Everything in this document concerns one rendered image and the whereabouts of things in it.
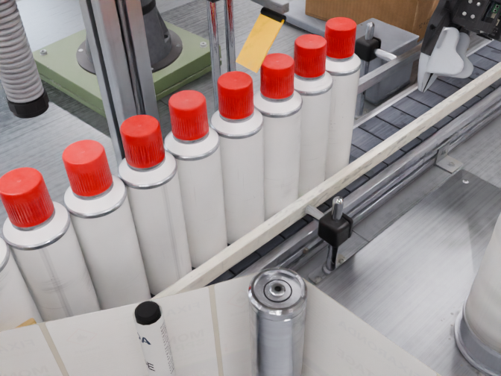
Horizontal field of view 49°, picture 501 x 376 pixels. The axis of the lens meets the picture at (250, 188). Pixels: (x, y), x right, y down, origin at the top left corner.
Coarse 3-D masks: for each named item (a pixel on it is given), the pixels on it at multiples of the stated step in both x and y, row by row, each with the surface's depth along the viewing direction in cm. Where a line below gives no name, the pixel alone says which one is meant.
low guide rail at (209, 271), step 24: (456, 96) 79; (432, 120) 76; (384, 144) 71; (360, 168) 68; (312, 192) 64; (336, 192) 67; (288, 216) 62; (240, 240) 59; (264, 240) 61; (216, 264) 57; (168, 288) 54; (192, 288) 56
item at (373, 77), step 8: (416, 48) 79; (400, 56) 78; (408, 56) 78; (416, 56) 79; (384, 64) 76; (392, 64) 76; (400, 64) 77; (408, 64) 79; (376, 72) 75; (384, 72) 75; (392, 72) 77; (360, 80) 74; (368, 80) 74; (376, 80) 75; (360, 88) 73
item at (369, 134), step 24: (480, 48) 96; (480, 72) 90; (408, 96) 85; (432, 96) 85; (480, 96) 85; (384, 120) 81; (408, 120) 80; (360, 144) 77; (408, 144) 76; (384, 168) 73; (240, 264) 61
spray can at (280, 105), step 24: (264, 72) 53; (288, 72) 53; (264, 96) 55; (288, 96) 54; (264, 120) 55; (288, 120) 55; (264, 144) 57; (288, 144) 57; (264, 168) 59; (288, 168) 59; (264, 192) 62; (288, 192) 62; (264, 216) 64
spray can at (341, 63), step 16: (336, 32) 58; (352, 32) 58; (336, 48) 59; (352, 48) 60; (336, 64) 60; (352, 64) 60; (336, 80) 61; (352, 80) 61; (336, 96) 62; (352, 96) 63; (336, 112) 63; (352, 112) 64; (336, 128) 65; (352, 128) 67; (336, 144) 66; (336, 160) 68
